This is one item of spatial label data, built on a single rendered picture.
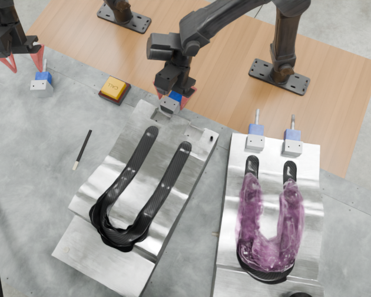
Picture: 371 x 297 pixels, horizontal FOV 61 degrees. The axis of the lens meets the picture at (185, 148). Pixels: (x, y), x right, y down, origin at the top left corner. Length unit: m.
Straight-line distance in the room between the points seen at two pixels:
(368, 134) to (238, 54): 1.18
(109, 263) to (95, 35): 0.79
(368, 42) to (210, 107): 1.60
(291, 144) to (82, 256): 0.65
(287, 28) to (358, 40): 1.58
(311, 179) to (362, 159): 1.11
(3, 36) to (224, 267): 0.80
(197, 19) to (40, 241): 0.75
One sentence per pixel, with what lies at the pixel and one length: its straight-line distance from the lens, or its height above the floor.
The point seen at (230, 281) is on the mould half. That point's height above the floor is 0.91.
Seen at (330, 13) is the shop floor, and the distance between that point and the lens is 2.51.
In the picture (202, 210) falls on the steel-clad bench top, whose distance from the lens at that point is 0.94.
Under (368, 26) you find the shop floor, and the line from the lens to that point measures 2.54.
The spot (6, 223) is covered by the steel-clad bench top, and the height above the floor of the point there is 0.80.
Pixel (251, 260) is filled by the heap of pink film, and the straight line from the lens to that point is 0.86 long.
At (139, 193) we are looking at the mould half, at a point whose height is 0.91.
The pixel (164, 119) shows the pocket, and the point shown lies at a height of 0.86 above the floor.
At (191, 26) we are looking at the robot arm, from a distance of 0.82.
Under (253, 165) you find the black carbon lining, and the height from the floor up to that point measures 0.85.
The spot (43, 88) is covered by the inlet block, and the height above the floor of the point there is 0.85.
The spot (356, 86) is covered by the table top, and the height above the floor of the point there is 0.80.
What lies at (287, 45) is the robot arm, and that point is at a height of 1.01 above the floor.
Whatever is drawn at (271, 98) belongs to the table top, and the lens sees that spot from 1.09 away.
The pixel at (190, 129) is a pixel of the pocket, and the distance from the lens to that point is 0.94.
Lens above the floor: 1.74
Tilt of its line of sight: 71 degrees down
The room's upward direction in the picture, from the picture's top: 4 degrees counter-clockwise
